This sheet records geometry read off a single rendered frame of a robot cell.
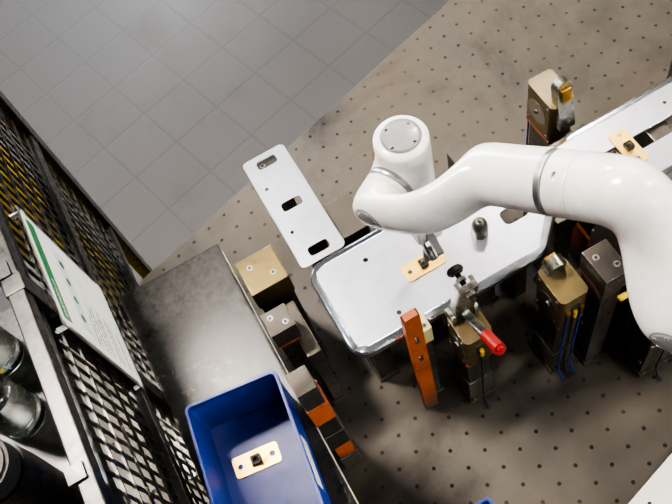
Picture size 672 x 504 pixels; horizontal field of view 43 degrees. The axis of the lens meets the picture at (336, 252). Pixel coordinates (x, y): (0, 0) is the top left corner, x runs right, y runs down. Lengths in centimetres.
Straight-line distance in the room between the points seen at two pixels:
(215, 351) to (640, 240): 83
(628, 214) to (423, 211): 28
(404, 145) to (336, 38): 209
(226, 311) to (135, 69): 198
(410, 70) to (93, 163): 144
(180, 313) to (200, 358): 10
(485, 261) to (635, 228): 59
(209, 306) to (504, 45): 109
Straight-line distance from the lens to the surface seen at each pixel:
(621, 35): 232
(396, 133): 124
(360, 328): 158
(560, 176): 109
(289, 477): 149
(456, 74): 224
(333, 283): 163
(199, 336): 162
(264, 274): 160
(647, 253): 109
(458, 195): 118
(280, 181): 176
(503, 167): 114
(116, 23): 367
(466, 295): 137
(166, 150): 318
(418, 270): 161
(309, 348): 159
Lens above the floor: 246
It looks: 62 degrees down
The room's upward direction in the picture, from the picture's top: 21 degrees counter-clockwise
